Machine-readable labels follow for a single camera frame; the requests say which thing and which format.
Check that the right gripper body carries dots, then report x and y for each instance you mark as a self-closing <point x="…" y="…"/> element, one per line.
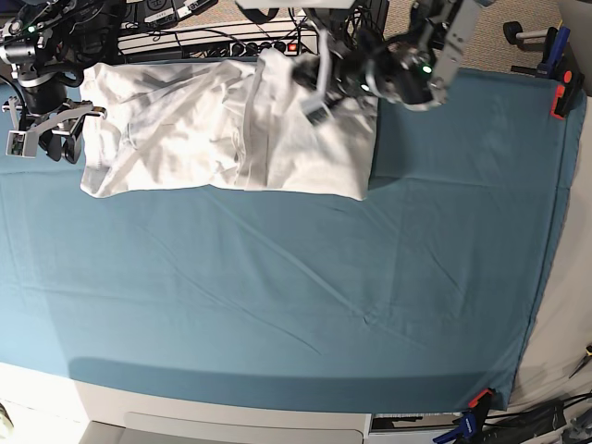
<point x="44" y="111"/>

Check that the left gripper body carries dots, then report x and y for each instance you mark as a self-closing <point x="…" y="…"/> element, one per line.
<point x="337" y="71"/>

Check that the white T-shirt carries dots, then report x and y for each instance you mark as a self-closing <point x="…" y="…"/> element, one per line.
<point x="230" y="124"/>

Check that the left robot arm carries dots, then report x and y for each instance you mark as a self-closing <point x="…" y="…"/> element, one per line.
<point x="414" y="68"/>

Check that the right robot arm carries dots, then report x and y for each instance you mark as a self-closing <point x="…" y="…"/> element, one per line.
<point x="49" y="45"/>

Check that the blue clamp upper right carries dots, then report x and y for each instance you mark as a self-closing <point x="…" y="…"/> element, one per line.
<point x="554" y="44"/>

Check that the orange black clamp upper right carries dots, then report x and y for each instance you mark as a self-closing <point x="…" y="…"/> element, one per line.
<point x="568" y="89"/>

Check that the orange black clamp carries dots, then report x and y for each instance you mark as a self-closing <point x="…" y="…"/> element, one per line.
<point x="568" y="89"/>
<point x="483" y="400"/>

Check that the teal table cloth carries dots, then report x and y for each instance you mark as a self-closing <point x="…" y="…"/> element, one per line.
<point x="413" y="300"/>

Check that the orange black clamp lower right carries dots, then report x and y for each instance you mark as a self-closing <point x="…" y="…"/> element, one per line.
<point x="483" y="400"/>

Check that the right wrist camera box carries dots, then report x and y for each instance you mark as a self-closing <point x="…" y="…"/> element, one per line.
<point x="22" y="144"/>

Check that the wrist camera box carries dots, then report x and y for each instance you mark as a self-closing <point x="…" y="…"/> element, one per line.
<point x="22" y="144"/>
<point x="315" y="110"/>

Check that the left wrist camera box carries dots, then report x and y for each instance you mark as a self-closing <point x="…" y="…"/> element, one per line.
<point x="315" y="110"/>

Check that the power strip with red switch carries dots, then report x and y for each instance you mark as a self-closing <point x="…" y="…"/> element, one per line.
<point x="291" y="46"/>

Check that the white table frame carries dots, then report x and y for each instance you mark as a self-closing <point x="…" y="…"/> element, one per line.
<point x="46" y="408"/>

